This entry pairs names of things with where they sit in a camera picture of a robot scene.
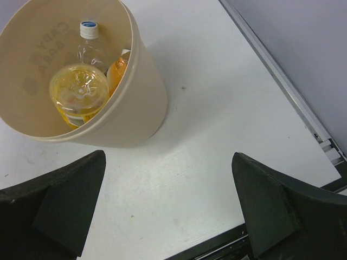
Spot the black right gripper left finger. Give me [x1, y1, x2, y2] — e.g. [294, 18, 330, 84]
[1, 150, 106, 259]

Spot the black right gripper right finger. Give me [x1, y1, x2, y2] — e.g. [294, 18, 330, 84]
[232, 153, 346, 259]

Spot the yellow bottle with blue cap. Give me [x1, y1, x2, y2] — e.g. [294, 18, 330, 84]
[49, 63, 110, 129]

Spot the orange bottle with blue label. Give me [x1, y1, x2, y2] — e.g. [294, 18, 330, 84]
[106, 49, 131, 97]

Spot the clear plastic bottle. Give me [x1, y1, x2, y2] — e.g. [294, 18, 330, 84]
[76, 21, 108, 74]

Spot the tan round bin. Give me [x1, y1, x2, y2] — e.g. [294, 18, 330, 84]
[1, 1, 168, 148]

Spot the black mounting rail plate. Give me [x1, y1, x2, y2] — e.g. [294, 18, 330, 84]
[168, 173, 347, 260]

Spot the aluminium frame rail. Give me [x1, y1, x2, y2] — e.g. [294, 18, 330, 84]
[220, 1, 346, 167]

